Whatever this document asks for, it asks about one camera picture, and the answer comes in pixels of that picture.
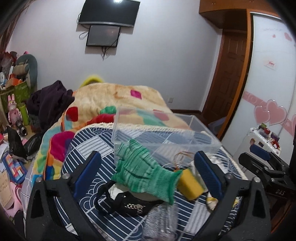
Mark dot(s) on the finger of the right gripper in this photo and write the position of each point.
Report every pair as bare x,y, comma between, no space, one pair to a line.
260,152

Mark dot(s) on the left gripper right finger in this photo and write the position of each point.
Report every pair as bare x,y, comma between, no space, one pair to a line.
253,218

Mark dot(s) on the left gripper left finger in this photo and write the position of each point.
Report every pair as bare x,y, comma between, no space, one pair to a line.
43,221

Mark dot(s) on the cream bag with black strap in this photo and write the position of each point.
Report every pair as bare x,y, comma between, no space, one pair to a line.
124,203

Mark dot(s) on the yellow green sponge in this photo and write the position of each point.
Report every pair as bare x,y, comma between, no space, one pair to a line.
188,185

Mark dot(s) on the silver bubble wrap pouch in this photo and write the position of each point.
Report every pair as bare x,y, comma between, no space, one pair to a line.
161,223

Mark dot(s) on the green knitted glove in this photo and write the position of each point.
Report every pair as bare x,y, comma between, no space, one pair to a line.
141,173

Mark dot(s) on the white suitcase with stickers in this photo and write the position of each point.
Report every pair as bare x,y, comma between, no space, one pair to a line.
254,136

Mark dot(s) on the white wardrobe sliding door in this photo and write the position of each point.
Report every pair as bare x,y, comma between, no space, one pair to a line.
269,93

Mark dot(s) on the orange tassel charm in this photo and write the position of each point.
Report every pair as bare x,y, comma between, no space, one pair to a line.
182,160

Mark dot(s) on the clear plastic storage box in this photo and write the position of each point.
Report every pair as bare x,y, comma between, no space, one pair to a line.
163,134

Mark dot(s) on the blue white patterned tablecloth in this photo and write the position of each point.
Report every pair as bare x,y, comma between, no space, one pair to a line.
192,215

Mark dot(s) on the brown wooden door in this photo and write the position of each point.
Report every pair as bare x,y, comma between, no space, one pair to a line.
227,75

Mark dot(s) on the green bottle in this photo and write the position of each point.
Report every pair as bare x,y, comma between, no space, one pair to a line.
24,113

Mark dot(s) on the pink rabbit figure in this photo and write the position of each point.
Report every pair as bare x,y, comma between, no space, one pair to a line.
14,113

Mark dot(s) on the dark purple garment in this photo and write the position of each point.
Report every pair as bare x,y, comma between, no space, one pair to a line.
49,103

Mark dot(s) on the colourful fleece blanket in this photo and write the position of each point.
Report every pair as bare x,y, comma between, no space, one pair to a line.
93,103

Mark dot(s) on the green storage box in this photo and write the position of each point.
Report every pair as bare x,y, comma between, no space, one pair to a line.
21,91

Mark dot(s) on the grey green plush toy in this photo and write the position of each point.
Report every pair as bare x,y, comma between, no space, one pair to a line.
27,67

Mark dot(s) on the striped brown curtain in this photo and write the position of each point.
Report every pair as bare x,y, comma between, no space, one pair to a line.
10,14

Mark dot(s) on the small black wall monitor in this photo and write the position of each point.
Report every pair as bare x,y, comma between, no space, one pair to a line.
103,36

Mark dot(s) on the black wall television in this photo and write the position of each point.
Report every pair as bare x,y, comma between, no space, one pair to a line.
106,12

